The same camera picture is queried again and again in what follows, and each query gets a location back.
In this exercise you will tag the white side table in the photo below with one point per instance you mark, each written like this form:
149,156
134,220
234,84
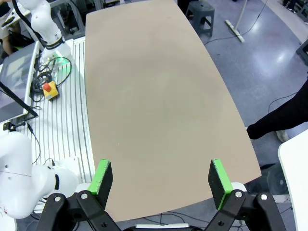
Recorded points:
297,180

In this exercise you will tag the person in denim jacket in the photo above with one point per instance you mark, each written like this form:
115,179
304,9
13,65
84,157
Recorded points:
284,115

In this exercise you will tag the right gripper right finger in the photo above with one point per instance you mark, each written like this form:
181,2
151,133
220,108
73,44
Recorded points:
217,183

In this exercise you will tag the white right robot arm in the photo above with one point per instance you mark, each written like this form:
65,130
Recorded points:
14,168

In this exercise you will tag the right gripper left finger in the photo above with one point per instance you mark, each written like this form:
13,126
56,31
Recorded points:
104,183

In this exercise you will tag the grey flat monitor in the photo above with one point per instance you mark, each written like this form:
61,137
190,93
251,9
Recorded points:
12,79

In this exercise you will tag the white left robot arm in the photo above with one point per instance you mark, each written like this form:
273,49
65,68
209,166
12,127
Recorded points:
44,21

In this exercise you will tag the white slotted mounting plate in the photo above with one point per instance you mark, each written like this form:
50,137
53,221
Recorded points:
67,108

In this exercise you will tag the white sneaker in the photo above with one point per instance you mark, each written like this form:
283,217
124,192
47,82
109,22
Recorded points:
282,136

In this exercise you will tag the dark grey plastic stool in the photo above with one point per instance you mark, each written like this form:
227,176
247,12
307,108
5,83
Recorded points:
201,12

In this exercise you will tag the yellow emergency stop box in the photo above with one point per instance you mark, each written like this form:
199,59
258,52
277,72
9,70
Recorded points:
51,90

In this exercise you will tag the black metal rod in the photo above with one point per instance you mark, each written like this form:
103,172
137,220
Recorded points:
14,98

